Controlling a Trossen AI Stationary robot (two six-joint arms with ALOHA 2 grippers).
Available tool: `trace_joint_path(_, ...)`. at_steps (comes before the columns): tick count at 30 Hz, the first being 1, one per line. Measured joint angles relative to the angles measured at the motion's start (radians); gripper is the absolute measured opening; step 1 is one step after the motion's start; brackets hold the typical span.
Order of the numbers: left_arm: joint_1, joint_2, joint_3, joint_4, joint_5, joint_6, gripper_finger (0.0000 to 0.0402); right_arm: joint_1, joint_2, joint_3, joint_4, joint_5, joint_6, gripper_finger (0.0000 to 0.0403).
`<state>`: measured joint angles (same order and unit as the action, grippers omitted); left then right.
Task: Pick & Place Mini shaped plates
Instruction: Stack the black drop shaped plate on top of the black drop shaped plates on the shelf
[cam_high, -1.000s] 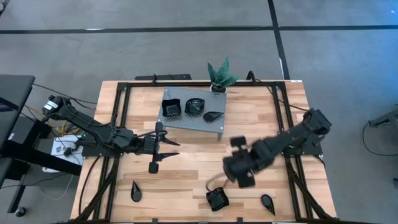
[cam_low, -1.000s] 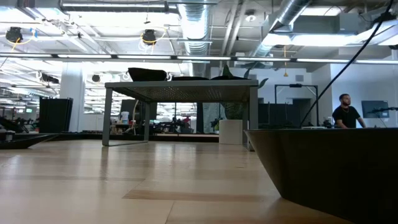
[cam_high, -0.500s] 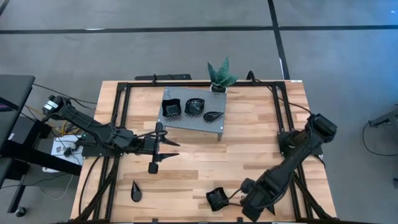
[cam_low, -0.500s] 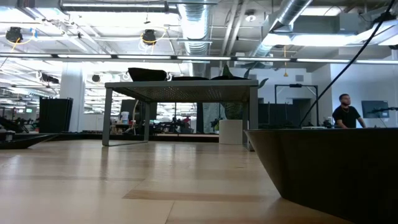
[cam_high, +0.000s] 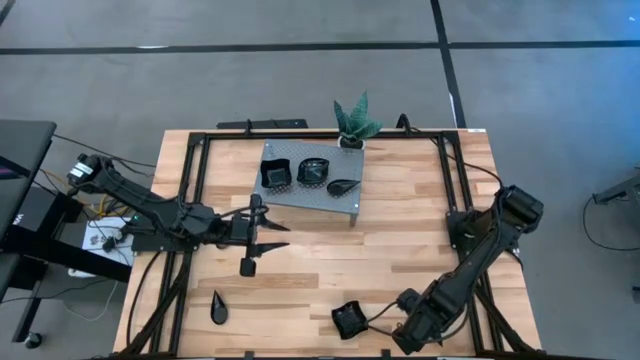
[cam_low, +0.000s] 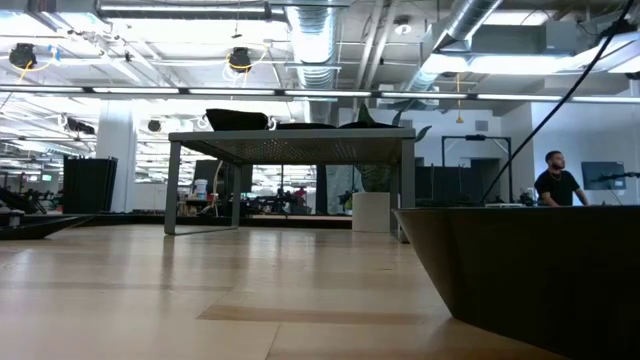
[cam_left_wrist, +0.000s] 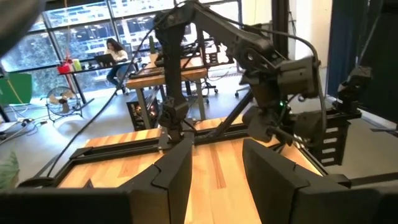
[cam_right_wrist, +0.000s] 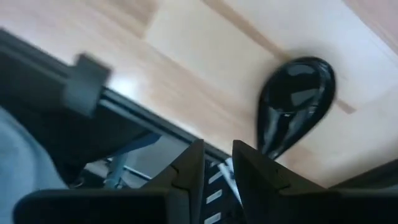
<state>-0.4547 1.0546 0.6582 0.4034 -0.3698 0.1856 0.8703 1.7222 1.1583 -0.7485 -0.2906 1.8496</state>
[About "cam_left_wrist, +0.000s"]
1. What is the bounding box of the blue curtain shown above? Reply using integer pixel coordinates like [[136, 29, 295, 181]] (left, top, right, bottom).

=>
[[326, 0, 398, 108]]

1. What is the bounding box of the green leafy plant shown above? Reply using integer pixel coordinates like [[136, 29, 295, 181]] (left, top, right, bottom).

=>
[[0, 151, 21, 190]]

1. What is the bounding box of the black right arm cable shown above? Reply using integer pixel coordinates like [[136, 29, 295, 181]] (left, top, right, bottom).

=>
[[45, 24, 158, 180]]

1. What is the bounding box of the green board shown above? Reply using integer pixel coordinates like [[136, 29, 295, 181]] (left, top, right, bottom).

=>
[[0, 72, 34, 106]]

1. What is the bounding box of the red container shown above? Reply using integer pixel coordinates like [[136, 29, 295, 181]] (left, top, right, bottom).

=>
[[57, 60, 73, 75]]

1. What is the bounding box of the floor cable bundle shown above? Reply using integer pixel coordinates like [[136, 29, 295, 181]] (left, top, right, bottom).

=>
[[0, 116, 48, 146]]

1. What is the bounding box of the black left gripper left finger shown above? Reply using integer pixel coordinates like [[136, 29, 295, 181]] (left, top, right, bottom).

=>
[[121, 138, 195, 224]]

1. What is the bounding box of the round floor fan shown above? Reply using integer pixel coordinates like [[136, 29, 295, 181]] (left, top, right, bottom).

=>
[[45, 86, 84, 123]]

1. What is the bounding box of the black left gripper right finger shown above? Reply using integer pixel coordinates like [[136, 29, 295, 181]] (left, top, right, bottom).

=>
[[242, 138, 352, 224]]

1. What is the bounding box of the black laptop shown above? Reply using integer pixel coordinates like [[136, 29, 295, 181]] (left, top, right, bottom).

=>
[[93, 53, 118, 68]]

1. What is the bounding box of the black stand with white labels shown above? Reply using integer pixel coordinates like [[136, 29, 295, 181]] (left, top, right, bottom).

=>
[[310, 110, 363, 167]]

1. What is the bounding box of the person at desk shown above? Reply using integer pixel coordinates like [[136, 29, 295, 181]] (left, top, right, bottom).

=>
[[103, 37, 131, 95]]

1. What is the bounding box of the wooden workbench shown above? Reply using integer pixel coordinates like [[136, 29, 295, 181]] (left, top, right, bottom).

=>
[[125, 55, 209, 130]]

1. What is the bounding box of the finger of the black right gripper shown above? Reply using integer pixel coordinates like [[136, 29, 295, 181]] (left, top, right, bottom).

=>
[[242, 105, 280, 144], [292, 110, 326, 142]]

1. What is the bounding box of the black vertical post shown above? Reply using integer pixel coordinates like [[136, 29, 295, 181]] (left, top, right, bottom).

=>
[[271, 0, 295, 60]]

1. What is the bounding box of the black diagonal strut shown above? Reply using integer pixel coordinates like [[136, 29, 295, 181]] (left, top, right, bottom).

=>
[[206, 89, 255, 140]]

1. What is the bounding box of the black desk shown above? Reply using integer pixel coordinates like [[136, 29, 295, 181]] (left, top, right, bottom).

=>
[[57, 60, 139, 105]]

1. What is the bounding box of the black computer case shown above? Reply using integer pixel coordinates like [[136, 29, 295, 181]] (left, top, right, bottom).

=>
[[126, 92, 162, 131]]

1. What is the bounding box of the black table frame rail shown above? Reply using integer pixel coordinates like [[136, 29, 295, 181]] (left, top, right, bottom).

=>
[[18, 124, 398, 189]]

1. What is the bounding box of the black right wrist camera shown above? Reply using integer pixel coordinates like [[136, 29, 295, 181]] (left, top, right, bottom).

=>
[[275, 57, 320, 100]]

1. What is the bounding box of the potted cactus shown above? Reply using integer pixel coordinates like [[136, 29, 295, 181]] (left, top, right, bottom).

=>
[[148, 35, 160, 65]]

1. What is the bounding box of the office chair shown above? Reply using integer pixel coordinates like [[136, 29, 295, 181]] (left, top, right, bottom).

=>
[[200, 77, 220, 105]]

